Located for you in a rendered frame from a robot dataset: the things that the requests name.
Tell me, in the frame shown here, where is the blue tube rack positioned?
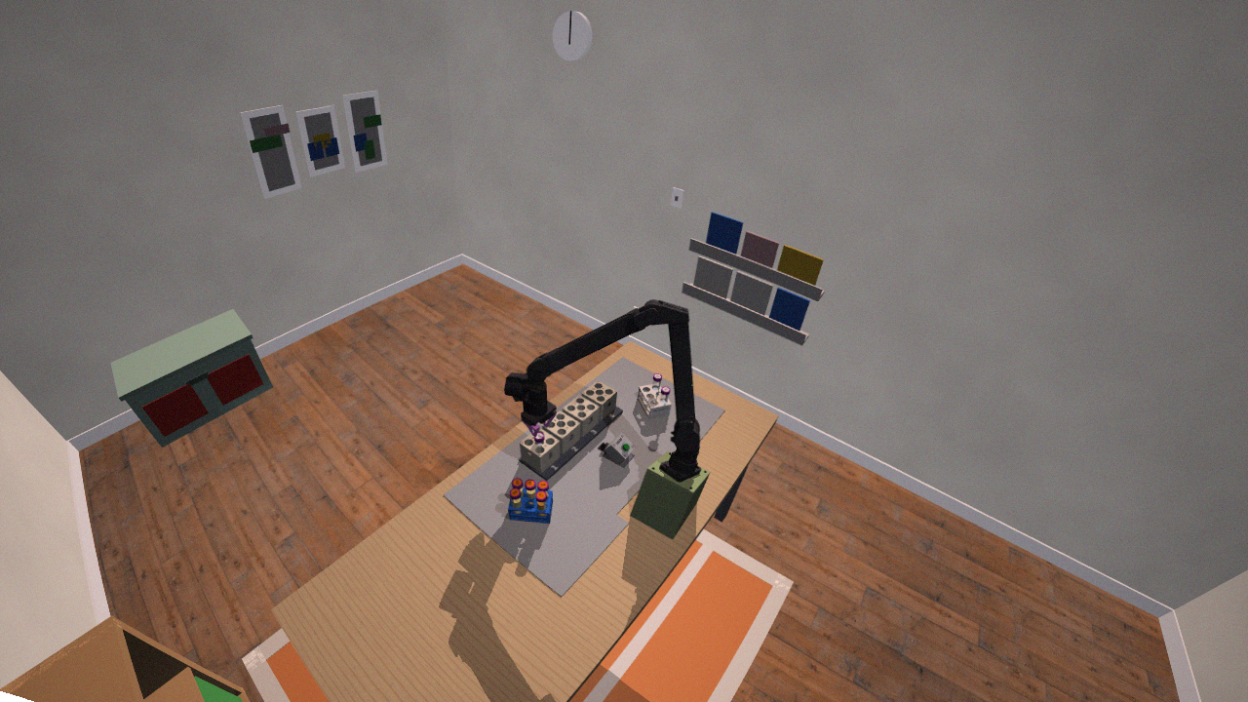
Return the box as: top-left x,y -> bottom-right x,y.
508,488 -> 553,523

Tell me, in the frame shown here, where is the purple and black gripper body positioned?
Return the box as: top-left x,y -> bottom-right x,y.
520,401 -> 557,426

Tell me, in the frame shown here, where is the grey flat mat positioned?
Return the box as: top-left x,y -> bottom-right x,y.
444,357 -> 676,596

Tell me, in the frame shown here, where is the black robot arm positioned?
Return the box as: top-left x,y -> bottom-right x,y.
504,299 -> 701,483

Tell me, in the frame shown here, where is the white button box with label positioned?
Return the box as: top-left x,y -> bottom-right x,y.
598,433 -> 635,468

